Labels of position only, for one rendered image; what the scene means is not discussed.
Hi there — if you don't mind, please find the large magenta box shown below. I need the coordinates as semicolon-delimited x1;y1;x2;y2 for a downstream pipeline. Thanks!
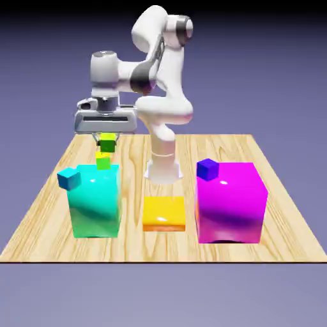
195;162;269;244

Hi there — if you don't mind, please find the large yellow box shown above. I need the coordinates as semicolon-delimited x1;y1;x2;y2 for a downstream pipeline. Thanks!
142;195;186;232

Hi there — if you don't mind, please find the small green cube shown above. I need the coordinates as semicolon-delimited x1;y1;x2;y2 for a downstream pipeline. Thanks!
100;133;116;153

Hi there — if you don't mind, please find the small blue cube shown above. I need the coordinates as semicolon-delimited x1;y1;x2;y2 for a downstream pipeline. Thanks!
196;158;220;182

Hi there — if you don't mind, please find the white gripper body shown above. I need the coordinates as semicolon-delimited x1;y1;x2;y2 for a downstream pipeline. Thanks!
74;106;138;135

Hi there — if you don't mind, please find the small cyan cube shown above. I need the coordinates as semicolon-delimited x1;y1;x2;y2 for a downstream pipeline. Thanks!
56;167;82;192

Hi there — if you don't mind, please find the large cyan box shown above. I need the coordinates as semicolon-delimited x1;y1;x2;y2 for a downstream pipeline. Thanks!
66;163;121;239

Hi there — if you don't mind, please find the small lime cube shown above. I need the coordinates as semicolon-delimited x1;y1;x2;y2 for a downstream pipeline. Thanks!
95;151;112;171

